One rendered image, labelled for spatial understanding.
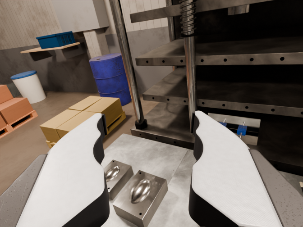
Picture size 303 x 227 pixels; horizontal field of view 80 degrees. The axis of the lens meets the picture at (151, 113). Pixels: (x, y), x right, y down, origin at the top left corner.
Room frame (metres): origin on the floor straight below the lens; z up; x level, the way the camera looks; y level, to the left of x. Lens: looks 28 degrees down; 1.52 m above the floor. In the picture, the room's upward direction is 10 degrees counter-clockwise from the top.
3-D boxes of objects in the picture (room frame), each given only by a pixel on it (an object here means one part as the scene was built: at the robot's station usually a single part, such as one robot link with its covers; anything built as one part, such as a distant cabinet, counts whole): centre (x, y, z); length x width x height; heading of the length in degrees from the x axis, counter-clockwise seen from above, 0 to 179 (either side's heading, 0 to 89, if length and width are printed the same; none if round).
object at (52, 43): (4.10, 1.62, 1.37); 0.58 x 0.43 x 0.23; 60
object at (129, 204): (0.53, 0.11, 0.84); 0.20 x 0.15 x 0.07; 144
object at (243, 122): (1.05, -0.58, 0.87); 0.50 x 0.27 x 0.17; 144
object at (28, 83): (4.76, 2.98, 0.36); 0.59 x 0.59 x 0.72
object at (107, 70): (3.65, 0.67, 0.48); 0.66 x 0.64 x 0.96; 60
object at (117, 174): (0.68, 0.25, 0.83); 0.17 x 0.13 x 0.06; 144
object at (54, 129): (2.59, 1.04, 0.20); 1.13 x 0.82 x 0.39; 154
